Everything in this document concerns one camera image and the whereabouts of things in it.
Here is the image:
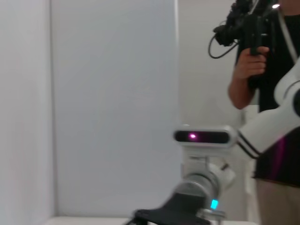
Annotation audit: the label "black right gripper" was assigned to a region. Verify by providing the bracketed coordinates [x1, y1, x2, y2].
[133, 192, 213, 225]

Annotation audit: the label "black handheld controller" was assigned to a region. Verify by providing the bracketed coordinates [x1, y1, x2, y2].
[213, 0, 281, 89]

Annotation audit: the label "person's bare forearm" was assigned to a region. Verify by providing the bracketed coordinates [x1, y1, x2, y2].
[228, 76, 255, 110]

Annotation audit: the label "person's bare hand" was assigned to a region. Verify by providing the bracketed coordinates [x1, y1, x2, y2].
[233, 46, 270, 80]

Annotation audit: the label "person black shirt beige trousers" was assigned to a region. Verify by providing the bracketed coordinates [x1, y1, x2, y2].
[248, 9, 300, 225]

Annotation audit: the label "right arm cable with connector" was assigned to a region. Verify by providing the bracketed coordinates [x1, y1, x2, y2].
[196, 208, 226, 225]

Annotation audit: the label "silver black right wrist camera box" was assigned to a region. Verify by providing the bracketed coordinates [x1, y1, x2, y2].
[172, 125, 238, 149]

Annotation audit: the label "large white wall panel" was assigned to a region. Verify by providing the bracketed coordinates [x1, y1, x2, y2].
[50, 0, 183, 218]

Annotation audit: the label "black camera rig cable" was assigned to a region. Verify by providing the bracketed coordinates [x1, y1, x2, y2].
[208, 34, 238, 60]

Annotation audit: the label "grey shoulder strap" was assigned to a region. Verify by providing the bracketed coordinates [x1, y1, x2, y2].
[277, 9, 300, 64]

